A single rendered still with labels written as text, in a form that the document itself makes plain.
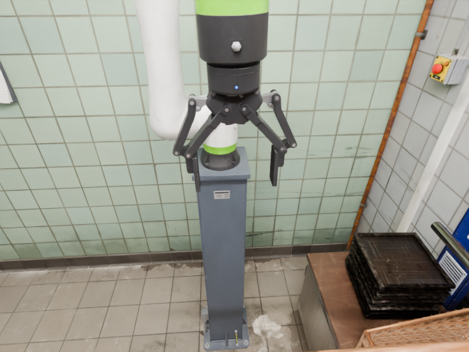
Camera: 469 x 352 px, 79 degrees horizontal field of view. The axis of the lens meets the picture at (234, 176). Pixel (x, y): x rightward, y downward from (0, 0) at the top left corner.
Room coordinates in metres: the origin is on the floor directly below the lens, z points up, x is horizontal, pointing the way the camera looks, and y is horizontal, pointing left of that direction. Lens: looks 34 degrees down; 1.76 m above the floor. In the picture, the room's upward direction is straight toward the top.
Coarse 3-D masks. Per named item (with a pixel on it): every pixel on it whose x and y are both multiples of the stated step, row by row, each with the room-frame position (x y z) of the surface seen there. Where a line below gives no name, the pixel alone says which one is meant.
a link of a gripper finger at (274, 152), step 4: (272, 148) 0.43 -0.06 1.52; (276, 148) 0.42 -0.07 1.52; (272, 152) 0.42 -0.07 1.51; (276, 152) 0.41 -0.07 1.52; (272, 156) 0.42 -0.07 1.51; (276, 156) 0.41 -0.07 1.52; (272, 160) 0.42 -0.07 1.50; (276, 160) 0.41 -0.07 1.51; (272, 164) 0.42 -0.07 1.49; (276, 164) 0.41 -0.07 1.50; (272, 168) 0.42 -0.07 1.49; (276, 168) 0.41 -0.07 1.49; (272, 172) 0.41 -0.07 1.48; (276, 172) 0.41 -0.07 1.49; (272, 176) 0.41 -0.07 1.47; (276, 176) 0.41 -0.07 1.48; (272, 180) 0.41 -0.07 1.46; (276, 180) 0.41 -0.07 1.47; (272, 184) 0.41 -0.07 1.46; (276, 184) 0.41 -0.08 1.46
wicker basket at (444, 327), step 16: (416, 320) 0.53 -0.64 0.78; (432, 320) 0.53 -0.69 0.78; (448, 320) 0.54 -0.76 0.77; (464, 320) 0.55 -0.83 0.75; (368, 336) 0.50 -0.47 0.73; (384, 336) 0.52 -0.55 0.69; (400, 336) 0.53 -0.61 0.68; (416, 336) 0.53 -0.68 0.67; (432, 336) 0.54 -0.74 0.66; (448, 336) 0.55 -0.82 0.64; (464, 336) 0.54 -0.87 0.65
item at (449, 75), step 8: (440, 56) 1.24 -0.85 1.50; (448, 56) 1.21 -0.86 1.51; (456, 56) 1.21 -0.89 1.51; (456, 64) 1.16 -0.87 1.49; (464, 64) 1.17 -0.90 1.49; (440, 72) 1.20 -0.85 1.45; (448, 72) 1.16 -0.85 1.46; (456, 72) 1.16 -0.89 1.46; (464, 72) 1.17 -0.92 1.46; (440, 80) 1.18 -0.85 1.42; (448, 80) 1.16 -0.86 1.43; (456, 80) 1.17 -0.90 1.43
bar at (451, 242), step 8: (432, 224) 0.61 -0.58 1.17; (440, 224) 0.60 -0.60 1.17; (440, 232) 0.58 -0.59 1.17; (448, 232) 0.57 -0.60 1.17; (448, 240) 0.54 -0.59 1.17; (456, 240) 0.54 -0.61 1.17; (456, 248) 0.51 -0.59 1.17; (464, 248) 0.51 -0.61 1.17; (456, 256) 0.50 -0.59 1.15; (464, 256) 0.49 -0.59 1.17; (464, 264) 0.47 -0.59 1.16
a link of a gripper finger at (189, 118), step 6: (192, 102) 0.39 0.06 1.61; (192, 108) 0.40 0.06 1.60; (186, 114) 0.41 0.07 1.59; (192, 114) 0.40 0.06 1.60; (186, 120) 0.39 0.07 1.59; (192, 120) 0.40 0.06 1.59; (186, 126) 0.39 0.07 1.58; (180, 132) 0.39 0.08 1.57; (186, 132) 0.39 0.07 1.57; (180, 138) 0.39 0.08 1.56; (174, 144) 0.41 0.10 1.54; (180, 144) 0.39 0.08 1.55; (174, 150) 0.39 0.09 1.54; (180, 150) 0.39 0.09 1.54
